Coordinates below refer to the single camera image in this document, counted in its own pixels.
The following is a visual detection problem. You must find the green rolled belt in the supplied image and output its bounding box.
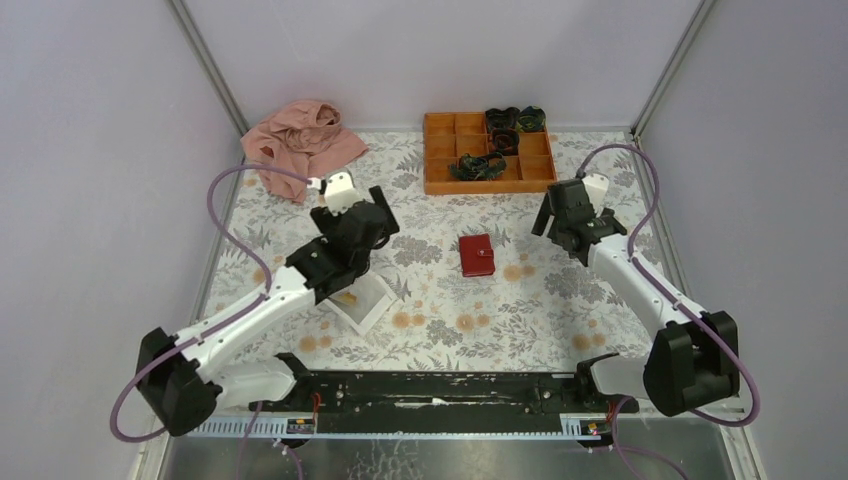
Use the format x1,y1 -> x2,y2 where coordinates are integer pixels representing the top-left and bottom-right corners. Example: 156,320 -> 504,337
516,106 -> 547,133

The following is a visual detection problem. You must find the floral table mat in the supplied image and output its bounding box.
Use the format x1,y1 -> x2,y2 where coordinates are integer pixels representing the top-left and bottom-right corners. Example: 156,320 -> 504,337
235,131 -> 651,371

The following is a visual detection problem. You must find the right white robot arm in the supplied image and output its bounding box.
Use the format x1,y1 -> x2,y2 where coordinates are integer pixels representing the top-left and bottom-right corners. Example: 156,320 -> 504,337
532,179 -> 741,417

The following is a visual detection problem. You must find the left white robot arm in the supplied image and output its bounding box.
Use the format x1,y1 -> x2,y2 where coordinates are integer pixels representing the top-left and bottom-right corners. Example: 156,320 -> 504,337
136,186 -> 399,436

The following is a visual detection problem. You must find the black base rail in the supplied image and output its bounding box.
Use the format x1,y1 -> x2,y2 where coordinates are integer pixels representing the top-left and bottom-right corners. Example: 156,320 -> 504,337
249,370 -> 623,435

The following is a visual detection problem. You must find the pink crumpled cloth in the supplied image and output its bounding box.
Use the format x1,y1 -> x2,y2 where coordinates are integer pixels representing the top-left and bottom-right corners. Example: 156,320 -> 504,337
241,100 -> 368,178

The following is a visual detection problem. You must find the orange compartment tray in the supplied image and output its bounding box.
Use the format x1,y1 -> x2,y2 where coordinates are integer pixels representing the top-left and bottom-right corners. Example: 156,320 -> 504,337
423,112 -> 557,195

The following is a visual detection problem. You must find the red card holder wallet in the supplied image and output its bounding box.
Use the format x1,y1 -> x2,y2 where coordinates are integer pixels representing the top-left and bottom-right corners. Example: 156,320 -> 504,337
458,234 -> 496,277

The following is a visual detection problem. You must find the black rolled belt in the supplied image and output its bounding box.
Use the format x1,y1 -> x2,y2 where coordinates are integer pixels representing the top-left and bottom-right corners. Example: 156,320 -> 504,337
484,107 -> 520,133

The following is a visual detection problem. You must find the white plastic card box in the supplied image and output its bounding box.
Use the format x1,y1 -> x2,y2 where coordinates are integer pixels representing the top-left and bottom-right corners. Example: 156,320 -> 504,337
324,272 -> 397,336

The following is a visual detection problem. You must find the dark rolled belt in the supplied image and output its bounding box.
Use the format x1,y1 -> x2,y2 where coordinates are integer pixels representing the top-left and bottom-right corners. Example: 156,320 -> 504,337
490,128 -> 520,156

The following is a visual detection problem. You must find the camouflage rolled belt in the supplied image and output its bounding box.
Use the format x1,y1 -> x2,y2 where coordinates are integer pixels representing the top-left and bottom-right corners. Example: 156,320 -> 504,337
448,152 -> 507,181

